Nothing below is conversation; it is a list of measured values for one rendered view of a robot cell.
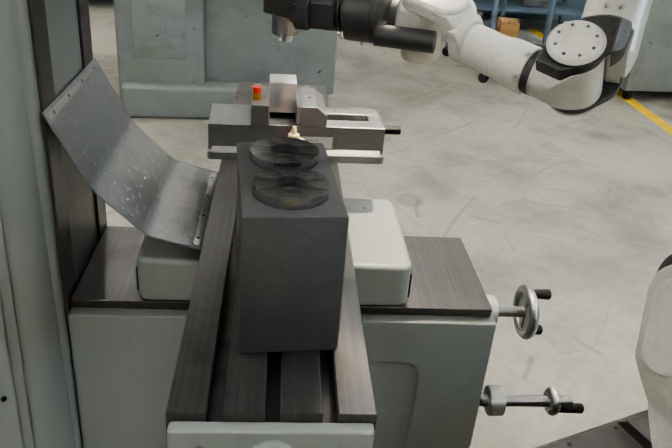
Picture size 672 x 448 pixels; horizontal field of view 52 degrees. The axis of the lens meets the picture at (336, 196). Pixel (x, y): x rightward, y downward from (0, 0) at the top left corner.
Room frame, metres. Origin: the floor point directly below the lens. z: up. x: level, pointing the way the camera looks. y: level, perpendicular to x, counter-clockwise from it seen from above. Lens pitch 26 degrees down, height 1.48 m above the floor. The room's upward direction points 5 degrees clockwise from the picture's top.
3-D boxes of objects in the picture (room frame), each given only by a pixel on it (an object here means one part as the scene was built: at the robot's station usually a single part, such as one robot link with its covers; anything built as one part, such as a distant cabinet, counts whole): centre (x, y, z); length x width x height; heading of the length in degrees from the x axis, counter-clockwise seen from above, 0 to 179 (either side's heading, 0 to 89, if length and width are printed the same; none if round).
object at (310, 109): (1.33, 0.07, 1.03); 0.12 x 0.06 x 0.04; 7
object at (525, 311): (1.23, -0.39, 0.64); 0.16 x 0.12 x 0.12; 95
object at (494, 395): (1.10, -0.43, 0.52); 0.22 x 0.06 x 0.06; 95
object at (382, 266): (1.18, 0.11, 0.80); 0.50 x 0.35 x 0.12; 95
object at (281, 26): (1.18, 0.11, 1.23); 0.05 x 0.05 x 0.06
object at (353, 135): (1.32, 0.09, 0.99); 0.35 x 0.15 x 0.11; 97
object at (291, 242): (0.78, 0.06, 1.04); 0.22 x 0.12 x 0.20; 10
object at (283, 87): (1.32, 0.12, 1.05); 0.06 x 0.05 x 0.06; 7
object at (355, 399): (1.16, 0.10, 0.90); 1.24 x 0.23 x 0.08; 5
